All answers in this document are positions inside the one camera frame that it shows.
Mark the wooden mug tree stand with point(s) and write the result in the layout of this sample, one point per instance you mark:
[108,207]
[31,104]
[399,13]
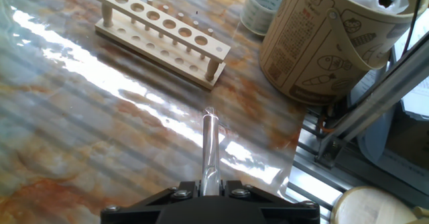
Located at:
[365,210]

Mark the pale grey blue container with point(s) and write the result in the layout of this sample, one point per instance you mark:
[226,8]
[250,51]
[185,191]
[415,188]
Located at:
[372,143]

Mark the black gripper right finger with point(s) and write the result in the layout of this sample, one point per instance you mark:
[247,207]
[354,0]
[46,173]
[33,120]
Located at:
[291,214]

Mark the orange marble pattern mat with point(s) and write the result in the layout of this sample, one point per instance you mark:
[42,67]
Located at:
[83,133]

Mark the wooden test tube rack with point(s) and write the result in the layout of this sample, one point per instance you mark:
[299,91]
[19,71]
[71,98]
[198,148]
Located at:
[151,39]

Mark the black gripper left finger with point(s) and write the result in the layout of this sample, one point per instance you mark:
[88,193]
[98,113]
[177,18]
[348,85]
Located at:
[134,214]

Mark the clear glass test tube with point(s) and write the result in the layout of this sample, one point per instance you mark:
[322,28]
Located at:
[210,150]

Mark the white paper sheets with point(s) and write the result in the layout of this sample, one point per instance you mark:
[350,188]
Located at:
[419,100]

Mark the printed beige paper bucket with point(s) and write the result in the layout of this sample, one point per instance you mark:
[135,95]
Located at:
[308,56]

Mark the grey tape roll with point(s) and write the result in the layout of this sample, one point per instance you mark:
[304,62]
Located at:
[258,12]

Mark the grey metal frame bar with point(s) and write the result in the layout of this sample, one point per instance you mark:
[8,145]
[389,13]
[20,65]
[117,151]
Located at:
[375,100]

